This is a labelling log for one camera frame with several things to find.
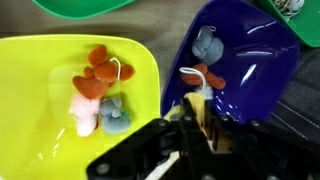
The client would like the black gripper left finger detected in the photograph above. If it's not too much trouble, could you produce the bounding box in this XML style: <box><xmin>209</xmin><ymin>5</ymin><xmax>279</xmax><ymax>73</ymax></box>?
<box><xmin>179</xmin><ymin>97</ymin><xmax>215</xmax><ymax>158</ymax></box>

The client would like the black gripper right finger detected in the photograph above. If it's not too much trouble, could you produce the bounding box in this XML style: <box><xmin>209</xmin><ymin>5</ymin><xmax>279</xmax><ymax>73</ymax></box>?
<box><xmin>204</xmin><ymin>99</ymin><xmax>242</xmax><ymax>154</ymax></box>

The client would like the yellow plush toy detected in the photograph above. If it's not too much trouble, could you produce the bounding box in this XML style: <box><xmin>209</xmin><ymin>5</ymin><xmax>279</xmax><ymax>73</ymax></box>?
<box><xmin>163</xmin><ymin>92</ymin><xmax>216</xmax><ymax>141</ymax></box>

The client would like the orange plush toy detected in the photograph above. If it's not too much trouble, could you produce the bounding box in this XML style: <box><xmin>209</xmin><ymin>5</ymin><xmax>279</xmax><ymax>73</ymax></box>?
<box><xmin>179</xmin><ymin>63</ymin><xmax>227</xmax><ymax>90</ymax></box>
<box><xmin>72</xmin><ymin>66</ymin><xmax>110</xmax><ymax>100</ymax></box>
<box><xmin>87</xmin><ymin>44</ymin><xmax>135</xmax><ymax>84</ymax></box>

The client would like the blue plastic bowl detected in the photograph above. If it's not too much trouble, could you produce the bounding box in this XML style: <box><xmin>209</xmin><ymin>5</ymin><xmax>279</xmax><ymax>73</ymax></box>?
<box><xmin>160</xmin><ymin>0</ymin><xmax>300</xmax><ymax>125</ymax></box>

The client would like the blue gray plush toy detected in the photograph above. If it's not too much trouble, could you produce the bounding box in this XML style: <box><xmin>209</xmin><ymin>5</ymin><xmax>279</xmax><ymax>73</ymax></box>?
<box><xmin>191</xmin><ymin>25</ymin><xmax>225</xmax><ymax>66</ymax></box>
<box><xmin>99</xmin><ymin>96</ymin><xmax>132</xmax><ymax>136</ymax></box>

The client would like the pink plush toy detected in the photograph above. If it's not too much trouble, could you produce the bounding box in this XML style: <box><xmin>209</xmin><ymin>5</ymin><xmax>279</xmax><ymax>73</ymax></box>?
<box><xmin>68</xmin><ymin>93</ymin><xmax>101</xmax><ymax>138</ymax></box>

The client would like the green plastic bowl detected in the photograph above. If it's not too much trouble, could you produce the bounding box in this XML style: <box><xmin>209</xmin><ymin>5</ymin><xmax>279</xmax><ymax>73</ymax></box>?
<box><xmin>257</xmin><ymin>0</ymin><xmax>320</xmax><ymax>48</ymax></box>
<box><xmin>32</xmin><ymin>0</ymin><xmax>136</xmax><ymax>20</ymax></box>

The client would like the pale striped plush toy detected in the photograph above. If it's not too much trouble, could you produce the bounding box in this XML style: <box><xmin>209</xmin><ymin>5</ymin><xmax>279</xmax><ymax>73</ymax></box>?
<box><xmin>271</xmin><ymin>0</ymin><xmax>306</xmax><ymax>15</ymax></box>

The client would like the yellow plastic bowl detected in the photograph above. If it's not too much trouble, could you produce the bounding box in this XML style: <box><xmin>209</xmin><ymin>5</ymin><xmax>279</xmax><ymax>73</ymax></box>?
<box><xmin>0</xmin><ymin>34</ymin><xmax>162</xmax><ymax>180</ymax></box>

